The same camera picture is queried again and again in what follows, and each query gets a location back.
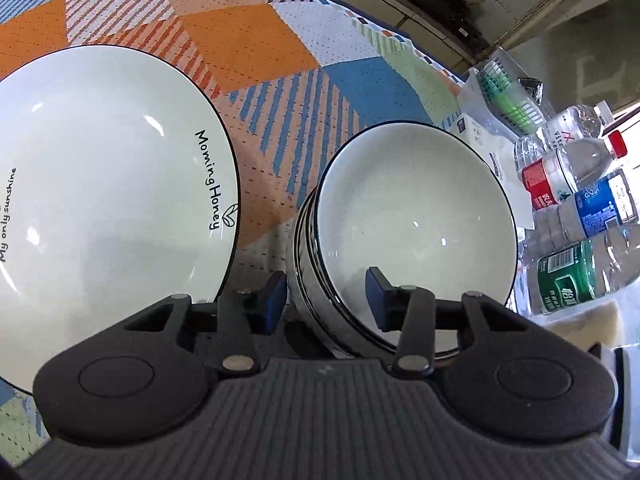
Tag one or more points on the green label water bottle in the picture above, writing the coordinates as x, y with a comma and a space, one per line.
579, 273

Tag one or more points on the red label water bottle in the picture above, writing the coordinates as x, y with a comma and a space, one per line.
562, 172

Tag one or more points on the clear water bottle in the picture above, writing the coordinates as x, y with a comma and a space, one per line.
574, 123

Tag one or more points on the blue label water bottle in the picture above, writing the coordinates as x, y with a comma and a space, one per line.
586, 213

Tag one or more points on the white tissue pack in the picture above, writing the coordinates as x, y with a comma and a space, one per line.
484, 133

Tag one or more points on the white bowl black rim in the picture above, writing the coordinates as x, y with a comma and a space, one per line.
414, 201

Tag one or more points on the white morning honey plate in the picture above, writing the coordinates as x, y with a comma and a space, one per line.
119, 187

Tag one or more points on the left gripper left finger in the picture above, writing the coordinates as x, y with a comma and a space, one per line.
243, 315

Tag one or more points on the plastic bag green items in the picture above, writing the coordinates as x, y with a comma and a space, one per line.
506, 97

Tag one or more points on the colourful patchwork tablecloth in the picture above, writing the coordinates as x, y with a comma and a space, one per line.
292, 80

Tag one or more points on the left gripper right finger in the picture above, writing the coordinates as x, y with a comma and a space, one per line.
410, 311

